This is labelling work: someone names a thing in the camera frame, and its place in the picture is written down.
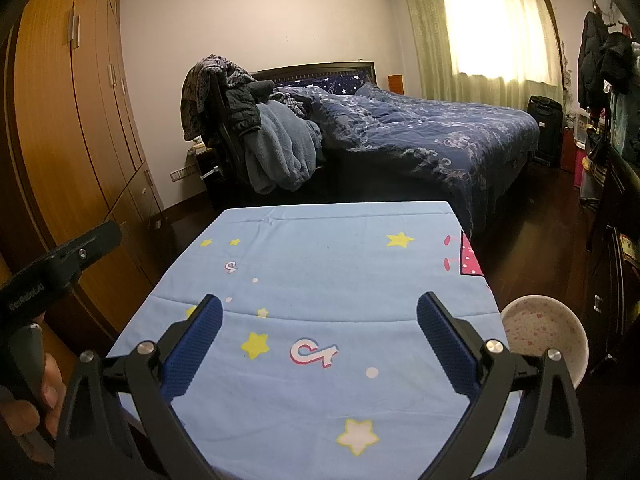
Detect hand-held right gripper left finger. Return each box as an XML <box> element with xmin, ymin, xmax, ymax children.
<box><xmin>54</xmin><ymin>294</ymin><xmax>223</xmax><ymax>480</ymax></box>

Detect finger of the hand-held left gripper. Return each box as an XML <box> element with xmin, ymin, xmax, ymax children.
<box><xmin>47</xmin><ymin>220</ymin><xmax>123</xmax><ymax>286</ymax></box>

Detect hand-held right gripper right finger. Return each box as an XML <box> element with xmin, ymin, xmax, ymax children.
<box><xmin>416</xmin><ymin>291</ymin><xmax>587</xmax><ymax>480</ymax></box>

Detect white speckled bowl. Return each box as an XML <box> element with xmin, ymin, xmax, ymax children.
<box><xmin>500</xmin><ymin>295</ymin><xmax>590</xmax><ymax>391</ymax></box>

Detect person's left hand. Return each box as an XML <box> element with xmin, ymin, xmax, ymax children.
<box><xmin>0</xmin><ymin>352</ymin><xmax>66</xmax><ymax>441</ymax></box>

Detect wooden wardrobe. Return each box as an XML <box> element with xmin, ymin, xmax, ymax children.
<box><xmin>0</xmin><ymin>0</ymin><xmax>166</xmax><ymax>341</ymax></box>

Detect dark nightstand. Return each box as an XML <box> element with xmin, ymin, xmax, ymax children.
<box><xmin>192</xmin><ymin>147</ymin><xmax>226</xmax><ymax>196</ymax></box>

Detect light blue printed tablecloth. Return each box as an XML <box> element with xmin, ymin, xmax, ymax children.
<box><xmin>106</xmin><ymin>201</ymin><xmax>516</xmax><ymax>480</ymax></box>

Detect black chair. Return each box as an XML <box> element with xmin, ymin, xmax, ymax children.
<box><xmin>202</xmin><ymin>75</ymin><xmax>251</xmax><ymax>191</ymax></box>

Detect grey patterned garment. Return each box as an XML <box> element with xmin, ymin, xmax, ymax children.
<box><xmin>181</xmin><ymin>54</ymin><xmax>256</xmax><ymax>141</ymax></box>

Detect black puffer jacket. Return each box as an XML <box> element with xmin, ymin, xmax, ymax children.
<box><xmin>225</xmin><ymin>80</ymin><xmax>276</xmax><ymax>138</ymax></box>

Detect dark blue patterned quilt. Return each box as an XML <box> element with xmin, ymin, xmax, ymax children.
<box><xmin>272</xmin><ymin>80</ymin><xmax>541</xmax><ymax>233</ymax></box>

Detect light blue fleece blanket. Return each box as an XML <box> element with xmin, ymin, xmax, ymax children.
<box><xmin>244</xmin><ymin>102</ymin><xmax>323</xmax><ymax>195</ymax></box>

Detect pink storage bin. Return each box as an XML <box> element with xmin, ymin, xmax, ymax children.
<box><xmin>574</xmin><ymin>152</ymin><xmax>594</xmax><ymax>191</ymax></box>

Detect red box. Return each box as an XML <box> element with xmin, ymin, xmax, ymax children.
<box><xmin>560</xmin><ymin>127</ymin><xmax>578</xmax><ymax>173</ymax></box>

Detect black suitcase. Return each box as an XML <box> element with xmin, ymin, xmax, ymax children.
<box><xmin>527</xmin><ymin>95</ymin><xmax>565</xmax><ymax>168</ymax></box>

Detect dark wooden bed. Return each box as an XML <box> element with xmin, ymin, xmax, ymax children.
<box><xmin>250</xmin><ymin>61</ymin><xmax>542</xmax><ymax>238</ymax></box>

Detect pale green curtain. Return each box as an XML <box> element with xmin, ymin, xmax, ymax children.
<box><xmin>404</xmin><ymin>0</ymin><xmax>566</xmax><ymax>106</ymax></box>

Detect hanging dark coats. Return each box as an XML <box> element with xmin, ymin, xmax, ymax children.
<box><xmin>577</xmin><ymin>10</ymin><xmax>637</xmax><ymax>111</ymax></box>

